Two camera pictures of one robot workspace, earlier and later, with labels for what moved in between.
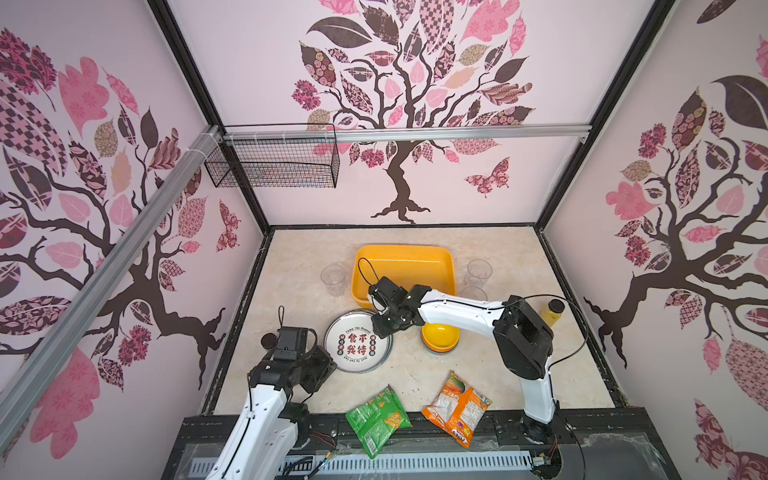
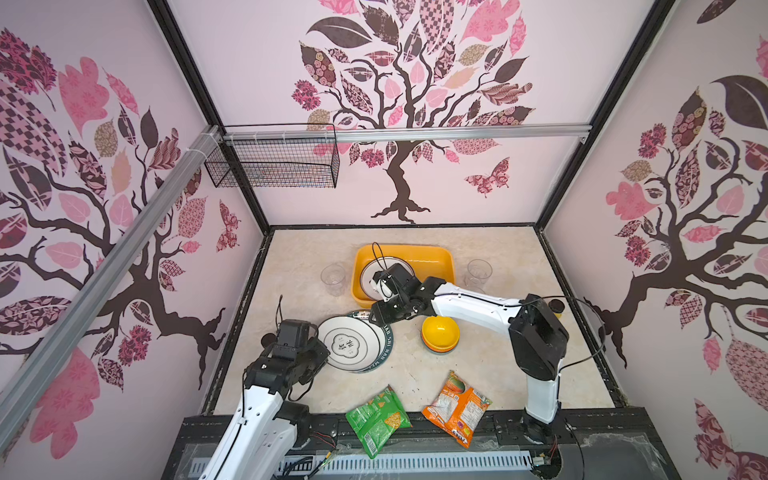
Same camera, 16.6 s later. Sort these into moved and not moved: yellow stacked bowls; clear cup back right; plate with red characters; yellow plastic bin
Moved: plate with red characters
Not moved: clear cup back right; yellow stacked bowls; yellow plastic bin
